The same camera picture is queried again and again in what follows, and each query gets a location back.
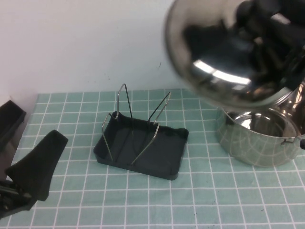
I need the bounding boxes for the white cabinet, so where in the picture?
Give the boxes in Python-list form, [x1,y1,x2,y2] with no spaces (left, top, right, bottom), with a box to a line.
[0,95,27,156]

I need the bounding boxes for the stainless steel pot lid black knob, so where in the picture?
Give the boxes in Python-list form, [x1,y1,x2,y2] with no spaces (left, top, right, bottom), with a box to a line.
[163,0,305,112]

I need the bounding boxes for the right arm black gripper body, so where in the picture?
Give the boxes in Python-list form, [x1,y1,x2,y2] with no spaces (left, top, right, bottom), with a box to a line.
[238,0,305,79]

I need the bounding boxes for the green white checked tablecloth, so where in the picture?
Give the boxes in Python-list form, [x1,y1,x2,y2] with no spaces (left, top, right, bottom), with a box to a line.
[0,88,305,229]

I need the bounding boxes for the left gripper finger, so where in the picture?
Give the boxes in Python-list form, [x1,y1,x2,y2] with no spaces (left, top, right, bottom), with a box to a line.
[0,100,26,146]
[4,130,69,201]

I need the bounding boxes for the black tray wire lid rack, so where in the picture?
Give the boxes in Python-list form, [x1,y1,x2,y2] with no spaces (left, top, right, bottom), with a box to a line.
[93,83,190,181]

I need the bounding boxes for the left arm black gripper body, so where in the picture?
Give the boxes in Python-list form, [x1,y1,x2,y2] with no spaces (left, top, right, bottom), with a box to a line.
[0,180,36,218]

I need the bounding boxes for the stainless steel pot black handles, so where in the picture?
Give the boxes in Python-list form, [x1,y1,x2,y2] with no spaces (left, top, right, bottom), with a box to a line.
[215,81,305,167]

